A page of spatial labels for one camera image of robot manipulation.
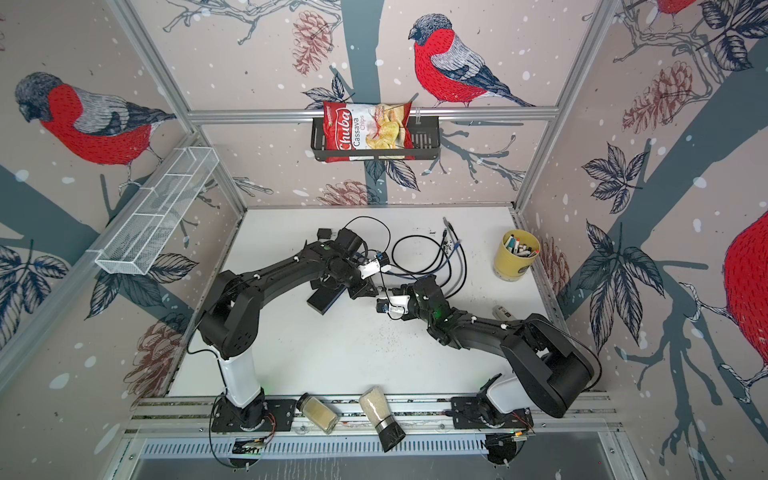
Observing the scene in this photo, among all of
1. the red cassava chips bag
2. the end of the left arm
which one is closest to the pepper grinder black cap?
the end of the left arm

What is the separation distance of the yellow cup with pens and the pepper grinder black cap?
1.77 feet

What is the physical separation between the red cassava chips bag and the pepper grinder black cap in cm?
70

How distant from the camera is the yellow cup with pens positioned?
3.00ft

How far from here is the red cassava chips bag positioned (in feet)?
2.86

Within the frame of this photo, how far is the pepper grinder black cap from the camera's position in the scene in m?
0.68

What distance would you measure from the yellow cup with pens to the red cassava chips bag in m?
0.47

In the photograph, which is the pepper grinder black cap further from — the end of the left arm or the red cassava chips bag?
the red cassava chips bag
